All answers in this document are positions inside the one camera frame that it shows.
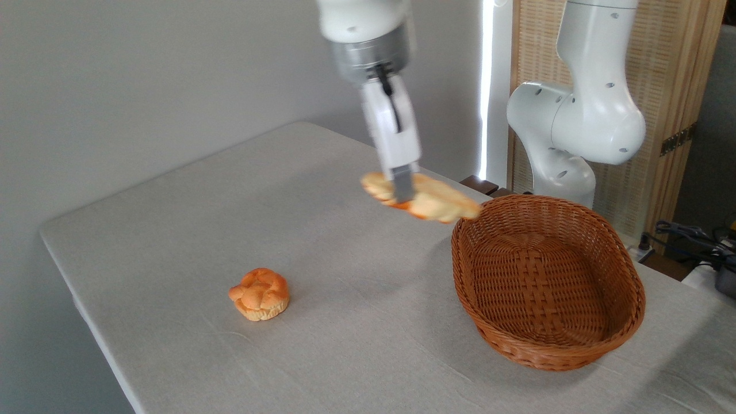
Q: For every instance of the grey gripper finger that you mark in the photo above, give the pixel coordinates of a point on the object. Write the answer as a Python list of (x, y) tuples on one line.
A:
[(404, 187)]

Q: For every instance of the wooden woven folding screen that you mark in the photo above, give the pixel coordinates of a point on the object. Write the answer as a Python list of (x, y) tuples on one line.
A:
[(667, 69)]

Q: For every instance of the brown wicker basket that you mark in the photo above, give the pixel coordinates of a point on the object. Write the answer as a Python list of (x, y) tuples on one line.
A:
[(624, 310)]

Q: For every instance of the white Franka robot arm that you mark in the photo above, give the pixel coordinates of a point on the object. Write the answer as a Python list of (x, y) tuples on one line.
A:
[(592, 115)]

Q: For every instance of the round orange knotted bun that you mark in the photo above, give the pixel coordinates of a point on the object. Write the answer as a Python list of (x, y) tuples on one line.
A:
[(260, 294)]

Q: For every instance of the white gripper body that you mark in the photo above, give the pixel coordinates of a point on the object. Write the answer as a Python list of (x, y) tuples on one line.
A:
[(394, 132)]

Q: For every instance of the metal screen hinge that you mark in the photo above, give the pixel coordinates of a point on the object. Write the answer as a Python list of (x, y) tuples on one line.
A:
[(676, 141)]

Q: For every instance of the long braided bread loaf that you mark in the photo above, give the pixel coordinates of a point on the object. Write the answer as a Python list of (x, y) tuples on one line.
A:
[(440, 204)]

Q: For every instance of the dark wooden furniture piece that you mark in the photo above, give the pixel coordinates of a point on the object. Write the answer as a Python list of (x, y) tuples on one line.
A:
[(482, 185)]

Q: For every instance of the grey tablecloth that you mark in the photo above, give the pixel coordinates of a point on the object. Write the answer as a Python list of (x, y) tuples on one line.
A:
[(356, 322)]

